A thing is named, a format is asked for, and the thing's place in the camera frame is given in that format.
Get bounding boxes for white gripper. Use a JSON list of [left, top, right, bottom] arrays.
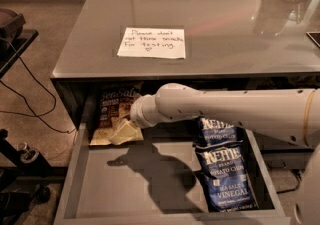
[[109, 95, 159, 145]]

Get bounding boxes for brown sea salt chip bag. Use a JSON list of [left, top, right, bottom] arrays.
[[91, 82, 143, 146]]

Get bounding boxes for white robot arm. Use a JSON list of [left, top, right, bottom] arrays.
[[130, 83, 320, 225]]

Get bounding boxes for grey open top drawer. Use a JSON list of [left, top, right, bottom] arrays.
[[53, 83, 291, 225]]

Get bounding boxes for blue Kettle chip bag middle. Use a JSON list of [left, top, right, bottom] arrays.
[[193, 117, 238, 146]]

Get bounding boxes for blue kettle chip bag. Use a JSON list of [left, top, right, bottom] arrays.
[[195, 142, 258, 212], [193, 117, 238, 146]]

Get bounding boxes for blue Kettle chip bag front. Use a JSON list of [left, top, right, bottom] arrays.
[[195, 142, 258, 212]]

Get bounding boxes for white handwritten paper note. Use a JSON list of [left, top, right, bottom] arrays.
[[117, 27, 186, 59]]

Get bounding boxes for black equipment stand left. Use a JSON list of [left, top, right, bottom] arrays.
[[0, 8, 53, 225]]

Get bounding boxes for dark lower cabinet drawers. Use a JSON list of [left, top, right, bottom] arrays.
[[254, 133, 314, 169]]

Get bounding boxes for black cable on floor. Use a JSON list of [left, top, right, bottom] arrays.
[[0, 40, 77, 135]]

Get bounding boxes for black power cables right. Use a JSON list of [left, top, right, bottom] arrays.
[[276, 168, 304, 195]]

